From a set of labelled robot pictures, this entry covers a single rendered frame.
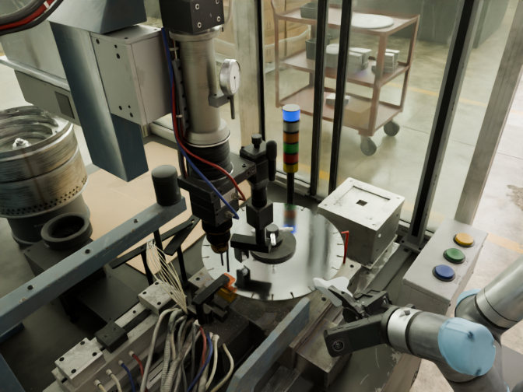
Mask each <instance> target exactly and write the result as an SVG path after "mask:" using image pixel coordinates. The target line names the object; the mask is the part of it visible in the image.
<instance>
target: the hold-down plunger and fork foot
mask: <svg viewBox="0 0 523 392"><path fill-rule="evenodd" d="M271 246H272V239H269V238H266V229H265V228H264V229H261V230H255V236H249V235H243V234H237V233H234V234H233V235H232V237H231V239H230V247H232V248H233V249H234V258H235V259H236V260H237V261H239V262H240V263H242V252H244V253H245V254H246V256H247V259H248V258H249V250H252V251H257V252H262V253H267V254H268V253H269V251H270V249H271Z"/></svg>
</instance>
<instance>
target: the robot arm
mask: <svg viewBox="0 0 523 392"><path fill-rule="evenodd" d="M313 280H314V285H315V288H316V289H318V290H320V291H321V292H322V293H323V295H325V296H327V297H328V298H329V299H330V300H331V301H332V303H333V304H334V305H335V306H341V305H342V306H343V307H345V309H343V311H342V315H343V317H344V320H345V322H346V324H343V325H340V326H338V327H333V328H329V329H327V330H325V331H324V334H323V335H324V340H325V344H326V347H327V349H328V354H329V355H330V356H331V357H333V358H334V357H337V356H341V355H345V354H348V353H351V352H356V351H360V350H362V349H365V348H370V347H374V346H376V345H381V344H384V343H385V344H386V345H388V346H390V347H392V348H394V349H396V350H398V351H400V352H404V353H406V354H409V355H413V356H415V357H419V358H421V359H425V360H427V361H430V362H433V363H434V364H435V365H436V366H437V368H438V369H439V370H440V371H441V373H442V375H443V376H444V378H445V379H446V381H447V382H448V383H449V385H450V386H451V388H452V390H453V391H454V392H510V391H509V387H508V385H507V384H506V383H505V382H504V380H503V376H502V355H501V335H502V334H503V333H504V332H506V331H508V330H509V329H510V328H512V327H513V326H514V325H516V324H517V323H519V322H520V321H522V320H523V254H522V255H521V256H520V257H519V258H518V259H517V260H516V261H514V262H513V263H512V264H511V265H510V266H508V267H507V268H506V269H505V270H504V271H502V272H501V273H500V274H499V275H498V276H497V277H496V278H495V279H493V280H492V281H491V282H490V283H489V284H487V285H486V286H485V287H484V288H483V289H471V290H469V291H464V292H463V293H461V294H460V295H459V297H458V299H457V304H456V307H455V317H447V316H444V315H440V314H436V313H430V312H426V311H422V310H416V308H415V305H412V304H408V305H406V306H404V307H400V306H394V305H393V303H392V301H391V300H390V298H389V295H388V292H385V291H381V290H376V289H367V290H365V291H364V292H362V293H360V294H359V295H358V296H356V297H354V298H355V300H354V298H353V295H352V294H351V293H350V292H349V291H348V290H347V286H348V284H349V280H348V279H347V278H345V277H339V278H335V279H332V280H329V281H325V280H323V279H320V278H314V279H313ZM371 291H373V292H379V293H378V294H377V295H374V294H370V293H369V292H371ZM387 299H388V300H387ZM388 303H389V304H388Z"/></svg>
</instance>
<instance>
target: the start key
mask: <svg viewBox="0 0 523 392"><path fill-rule="evenodd" d="M446 257H447V258H448V259H450V260H452V261H462V260H463V258H464V254H463V252H462V251H461V250H459V249H457V248H449V249H447V251H446Z"/></svg>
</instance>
